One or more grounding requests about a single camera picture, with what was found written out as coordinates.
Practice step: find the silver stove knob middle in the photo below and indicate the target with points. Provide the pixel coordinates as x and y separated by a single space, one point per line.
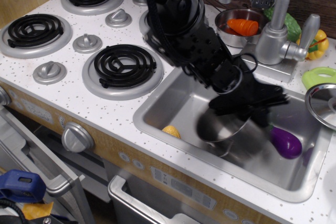
118 19

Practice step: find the yellow toy corn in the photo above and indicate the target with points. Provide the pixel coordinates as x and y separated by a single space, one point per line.
171 130

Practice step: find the silver toy faucet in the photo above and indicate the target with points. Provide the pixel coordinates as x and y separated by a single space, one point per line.
276 56

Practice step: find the orange toy carrot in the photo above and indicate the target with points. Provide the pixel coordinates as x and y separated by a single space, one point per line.
244 27

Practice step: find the far left black burner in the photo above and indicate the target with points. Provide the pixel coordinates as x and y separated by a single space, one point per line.
34 36

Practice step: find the blue clamp tool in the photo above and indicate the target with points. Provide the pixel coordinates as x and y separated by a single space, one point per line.
21 186

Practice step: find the purple toy eggplant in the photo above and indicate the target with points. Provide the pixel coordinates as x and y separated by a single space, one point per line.
286 144

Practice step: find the silver stove knob front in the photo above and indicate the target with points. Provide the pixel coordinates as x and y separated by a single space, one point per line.
49 73

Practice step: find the front centre black burner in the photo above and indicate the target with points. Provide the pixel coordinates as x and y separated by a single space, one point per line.
122 72

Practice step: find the silver edge dial knob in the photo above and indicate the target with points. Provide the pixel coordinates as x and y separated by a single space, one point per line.
4 97

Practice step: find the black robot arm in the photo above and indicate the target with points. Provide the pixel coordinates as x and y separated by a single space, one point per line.
179 34

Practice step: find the green toy vegetable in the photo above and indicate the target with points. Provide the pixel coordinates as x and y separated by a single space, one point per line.
293 28

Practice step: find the stainless steel pot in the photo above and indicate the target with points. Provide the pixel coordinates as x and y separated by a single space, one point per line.
233 134

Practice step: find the yellow toy bell pepper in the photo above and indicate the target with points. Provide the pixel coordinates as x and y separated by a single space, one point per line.
318 46

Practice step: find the yellow cloth piece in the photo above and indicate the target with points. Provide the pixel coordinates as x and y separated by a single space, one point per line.
33 211

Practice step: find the small steel saucepan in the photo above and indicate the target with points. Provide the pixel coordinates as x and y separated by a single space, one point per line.
228 35

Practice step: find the silver stove knob left-centre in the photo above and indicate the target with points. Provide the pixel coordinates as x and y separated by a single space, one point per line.
87 44

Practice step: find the silver oven door handle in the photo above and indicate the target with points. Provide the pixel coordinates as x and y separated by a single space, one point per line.
60 185

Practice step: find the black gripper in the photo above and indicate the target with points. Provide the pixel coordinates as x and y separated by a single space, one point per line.
240 92

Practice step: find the silver lid at right edge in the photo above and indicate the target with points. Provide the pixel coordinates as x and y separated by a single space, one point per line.
320 102

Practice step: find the back right black burner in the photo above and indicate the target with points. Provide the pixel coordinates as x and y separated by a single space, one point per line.
144 26

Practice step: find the silver dishwasher door handle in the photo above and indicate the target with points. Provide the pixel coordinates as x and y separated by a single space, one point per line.
130 210

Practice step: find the silver oven dial knob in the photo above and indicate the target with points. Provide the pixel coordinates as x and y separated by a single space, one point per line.
76 139

